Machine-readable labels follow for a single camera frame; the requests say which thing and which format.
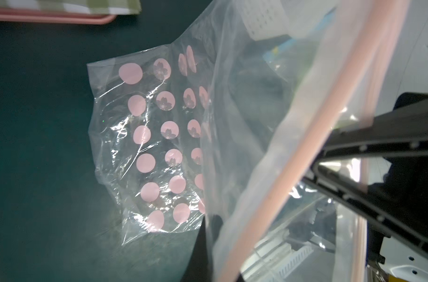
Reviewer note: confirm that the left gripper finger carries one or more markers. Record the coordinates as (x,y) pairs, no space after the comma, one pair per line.
(199,269)

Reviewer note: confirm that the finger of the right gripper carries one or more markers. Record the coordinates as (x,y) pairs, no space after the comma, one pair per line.
(402,132)
(395,219)

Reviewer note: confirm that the pink-dotted zipper bag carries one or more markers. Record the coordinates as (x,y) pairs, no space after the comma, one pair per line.
(203,128)

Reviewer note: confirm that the clear blue-zip zipper bag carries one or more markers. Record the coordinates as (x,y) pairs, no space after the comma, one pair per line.
(293,58)

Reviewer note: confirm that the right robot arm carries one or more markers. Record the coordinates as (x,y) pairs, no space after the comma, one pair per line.
(381,173)

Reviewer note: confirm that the white plastic basket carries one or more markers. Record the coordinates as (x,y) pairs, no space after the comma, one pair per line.
(263,19)

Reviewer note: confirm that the green checkered cloth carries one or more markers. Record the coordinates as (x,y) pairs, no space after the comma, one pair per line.
(101,7)

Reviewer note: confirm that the pink tray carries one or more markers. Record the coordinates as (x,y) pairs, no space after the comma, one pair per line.
(34,16)

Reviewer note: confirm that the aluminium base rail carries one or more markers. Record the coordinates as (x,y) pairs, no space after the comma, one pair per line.
(291,245)

